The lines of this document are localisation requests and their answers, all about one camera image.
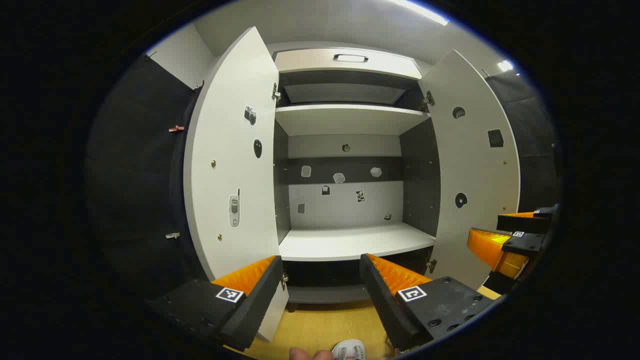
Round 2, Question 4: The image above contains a black backdrop cloth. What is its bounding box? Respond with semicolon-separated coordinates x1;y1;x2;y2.
482;70;562;213
85;52;207;301

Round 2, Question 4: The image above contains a white cabinet door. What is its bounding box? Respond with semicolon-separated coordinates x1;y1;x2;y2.
417;49;522;291
182;26;290;343

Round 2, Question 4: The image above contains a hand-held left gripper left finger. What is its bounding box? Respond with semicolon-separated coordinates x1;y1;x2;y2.
145;255;285;352

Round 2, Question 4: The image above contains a white cabinet drawer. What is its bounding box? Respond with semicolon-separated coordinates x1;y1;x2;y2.
274;48;424;81

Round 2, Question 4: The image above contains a white sneaker shoe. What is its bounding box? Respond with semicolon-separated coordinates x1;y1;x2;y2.
331;339;368;360

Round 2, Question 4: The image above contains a white shoe cabinet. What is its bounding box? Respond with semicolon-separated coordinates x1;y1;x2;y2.
272;47;442;306

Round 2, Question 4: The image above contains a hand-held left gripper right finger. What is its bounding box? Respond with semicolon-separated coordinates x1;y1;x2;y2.
359;253;498;352

